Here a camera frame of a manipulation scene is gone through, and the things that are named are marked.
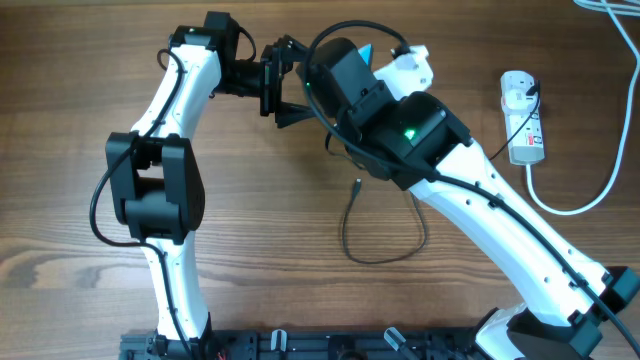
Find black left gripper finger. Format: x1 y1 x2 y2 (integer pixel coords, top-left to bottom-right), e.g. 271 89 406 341
284 35 308 70
276 102 315 128

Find blue screen Galaxy smartphone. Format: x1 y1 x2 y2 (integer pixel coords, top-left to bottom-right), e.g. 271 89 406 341
358 44 373 66

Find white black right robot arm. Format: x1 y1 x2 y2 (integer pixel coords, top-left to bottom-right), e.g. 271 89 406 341
297 38 639 359

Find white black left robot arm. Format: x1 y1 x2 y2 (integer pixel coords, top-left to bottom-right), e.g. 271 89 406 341
97 11 312 359

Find white USB charger plug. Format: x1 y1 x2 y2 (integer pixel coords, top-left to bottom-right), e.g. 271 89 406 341
501 88 537 114

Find white power strip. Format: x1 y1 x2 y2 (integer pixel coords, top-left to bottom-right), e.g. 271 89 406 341
500 70 545 166

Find black USB charging cable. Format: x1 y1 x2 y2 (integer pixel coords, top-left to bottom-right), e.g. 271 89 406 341
341 81 542 265

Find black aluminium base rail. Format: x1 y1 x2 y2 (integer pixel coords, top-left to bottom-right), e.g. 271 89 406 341
119 328 486 360

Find white power strip cord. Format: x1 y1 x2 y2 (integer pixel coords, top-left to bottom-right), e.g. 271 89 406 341
524 0 640 217

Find white cables at corner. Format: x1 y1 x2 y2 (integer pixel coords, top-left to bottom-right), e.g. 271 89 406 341
572 0 640 18

